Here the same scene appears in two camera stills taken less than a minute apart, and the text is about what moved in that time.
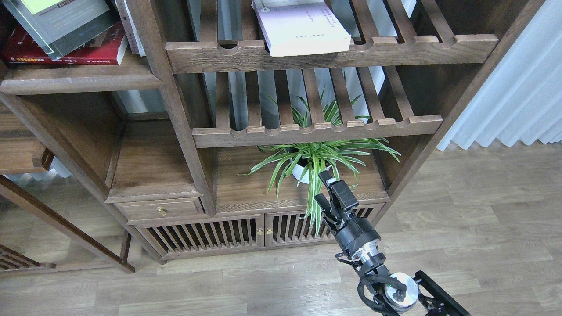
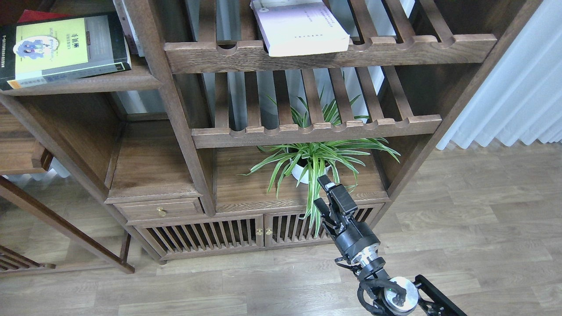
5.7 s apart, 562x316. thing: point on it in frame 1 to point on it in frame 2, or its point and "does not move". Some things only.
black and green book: [59, 25] to [36, 53]
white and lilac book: [293, 27] does not move
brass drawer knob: [162, 211] does not move
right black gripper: [356, 233] does not move
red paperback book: [19, 45] to [29, 15]
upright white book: [135, 44] does not move
